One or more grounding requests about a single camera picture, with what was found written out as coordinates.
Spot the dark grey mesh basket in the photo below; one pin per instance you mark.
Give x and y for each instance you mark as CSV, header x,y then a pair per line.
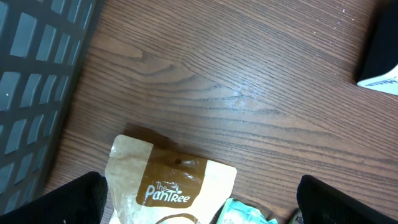
x,y
43,47

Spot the teal snack bar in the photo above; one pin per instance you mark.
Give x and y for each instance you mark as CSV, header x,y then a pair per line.
x,y
236,212

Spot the white barcode scanner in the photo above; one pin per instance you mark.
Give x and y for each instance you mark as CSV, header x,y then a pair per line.
x,y
379,71

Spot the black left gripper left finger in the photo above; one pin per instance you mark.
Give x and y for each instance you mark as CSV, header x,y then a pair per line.
x,y
80,201

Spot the teal Kleenex tissue pack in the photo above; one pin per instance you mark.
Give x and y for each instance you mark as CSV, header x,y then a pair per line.
x,y
297,218

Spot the brown snack packet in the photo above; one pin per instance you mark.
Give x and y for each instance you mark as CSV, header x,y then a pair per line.
x,y
149,184

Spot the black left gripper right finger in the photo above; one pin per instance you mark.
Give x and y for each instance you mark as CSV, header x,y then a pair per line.
x,y
320,203

